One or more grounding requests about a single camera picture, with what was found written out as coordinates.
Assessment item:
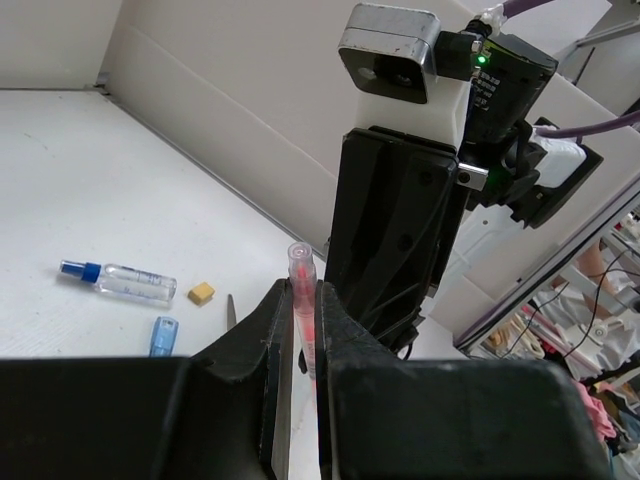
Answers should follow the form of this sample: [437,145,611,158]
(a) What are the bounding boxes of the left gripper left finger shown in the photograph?
[192,279,293,479]

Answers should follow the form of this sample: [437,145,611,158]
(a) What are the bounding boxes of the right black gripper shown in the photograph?
[324,127,458,353]

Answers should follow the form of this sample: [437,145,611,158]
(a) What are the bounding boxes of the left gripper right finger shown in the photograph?
[314,281,397,479]

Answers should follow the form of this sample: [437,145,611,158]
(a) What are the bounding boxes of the red pen clear cap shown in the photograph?
[288,242,317,394]

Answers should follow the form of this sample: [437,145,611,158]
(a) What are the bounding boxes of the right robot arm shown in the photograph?
[325,21,602,352]

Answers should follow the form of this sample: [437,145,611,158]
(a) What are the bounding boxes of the yellow eraser cube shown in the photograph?
[187,282,215,306]

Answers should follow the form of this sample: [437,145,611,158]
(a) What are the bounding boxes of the blue correction tape dispenser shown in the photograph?
[149,316,179,357]

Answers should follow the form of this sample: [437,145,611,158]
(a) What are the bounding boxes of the blue cap spray bottle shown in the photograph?
[59,260,177,308]

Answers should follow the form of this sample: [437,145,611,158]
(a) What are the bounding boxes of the colourful cloth pile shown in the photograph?
[474,215,639,455]

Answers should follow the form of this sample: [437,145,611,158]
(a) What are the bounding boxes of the black handled scissors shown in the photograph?
[226,294,237,330]

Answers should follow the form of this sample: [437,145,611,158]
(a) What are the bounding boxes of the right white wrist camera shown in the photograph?
[338,3,483,149]

